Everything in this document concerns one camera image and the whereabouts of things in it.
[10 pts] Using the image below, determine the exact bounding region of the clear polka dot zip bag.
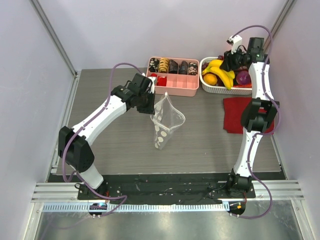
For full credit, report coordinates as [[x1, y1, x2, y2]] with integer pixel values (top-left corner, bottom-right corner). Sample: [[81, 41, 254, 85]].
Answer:
[[150, 92, 186, 150]]

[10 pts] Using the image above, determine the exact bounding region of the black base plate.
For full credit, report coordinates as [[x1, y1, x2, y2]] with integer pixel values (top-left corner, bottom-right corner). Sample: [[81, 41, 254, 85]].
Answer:
[[77, 172, 256, 206]]

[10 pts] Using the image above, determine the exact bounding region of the orange fruit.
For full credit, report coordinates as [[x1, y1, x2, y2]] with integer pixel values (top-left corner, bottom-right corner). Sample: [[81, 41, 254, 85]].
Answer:
[[203, 73, 218, 86]]

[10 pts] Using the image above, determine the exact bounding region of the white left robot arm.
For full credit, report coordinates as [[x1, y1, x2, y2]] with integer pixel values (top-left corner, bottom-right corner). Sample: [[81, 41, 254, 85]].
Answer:
[[58, 73, 156, 200]]

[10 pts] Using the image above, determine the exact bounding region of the red cloth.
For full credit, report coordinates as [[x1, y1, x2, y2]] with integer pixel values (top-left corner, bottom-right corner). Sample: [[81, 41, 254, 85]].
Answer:
[[223, 97, 280, 134]]

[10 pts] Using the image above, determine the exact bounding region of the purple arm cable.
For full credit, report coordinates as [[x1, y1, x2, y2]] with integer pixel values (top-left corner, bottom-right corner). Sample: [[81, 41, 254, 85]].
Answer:
[[44, 62, 147, 230], [231, 24, 281, 220]]

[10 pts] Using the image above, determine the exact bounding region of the dark grapes bunch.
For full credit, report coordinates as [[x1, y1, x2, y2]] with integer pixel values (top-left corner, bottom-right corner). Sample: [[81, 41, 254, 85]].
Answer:
[[217, 55, 224, 61]]

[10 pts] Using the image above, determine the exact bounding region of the yellow banana bunch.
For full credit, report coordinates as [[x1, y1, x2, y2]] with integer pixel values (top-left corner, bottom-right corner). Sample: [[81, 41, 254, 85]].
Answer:
[[201, 59, 235, 90]]

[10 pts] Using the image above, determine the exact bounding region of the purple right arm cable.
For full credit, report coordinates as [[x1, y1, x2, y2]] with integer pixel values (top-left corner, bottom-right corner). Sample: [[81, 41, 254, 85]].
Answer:
[[231, 24, 281, 220]]

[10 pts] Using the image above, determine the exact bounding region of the purple red onion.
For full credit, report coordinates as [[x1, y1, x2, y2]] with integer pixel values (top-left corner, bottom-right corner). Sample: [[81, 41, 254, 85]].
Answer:
[[236, 70, 251, 86]]

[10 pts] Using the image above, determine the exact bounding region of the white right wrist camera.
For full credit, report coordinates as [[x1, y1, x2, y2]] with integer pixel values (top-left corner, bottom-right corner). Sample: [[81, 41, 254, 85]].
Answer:
[[227, 35, 243, 54]]

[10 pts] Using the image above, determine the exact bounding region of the white fruit basket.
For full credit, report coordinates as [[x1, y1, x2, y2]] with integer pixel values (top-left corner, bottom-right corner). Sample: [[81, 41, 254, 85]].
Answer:
[[199, 57, 252, 96]]

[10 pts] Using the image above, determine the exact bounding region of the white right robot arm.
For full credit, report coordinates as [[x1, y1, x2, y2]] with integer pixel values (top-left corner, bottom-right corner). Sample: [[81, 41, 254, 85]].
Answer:
[[220, 35, 280, 198]]

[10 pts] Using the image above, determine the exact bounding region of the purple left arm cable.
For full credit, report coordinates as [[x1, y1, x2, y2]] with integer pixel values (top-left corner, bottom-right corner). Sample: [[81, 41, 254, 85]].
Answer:
[[44, 62, 147, 230]]

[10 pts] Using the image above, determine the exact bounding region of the pink compartment box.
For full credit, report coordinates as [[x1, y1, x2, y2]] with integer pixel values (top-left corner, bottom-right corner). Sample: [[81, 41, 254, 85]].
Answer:
[[146, 56, 200, 97]]

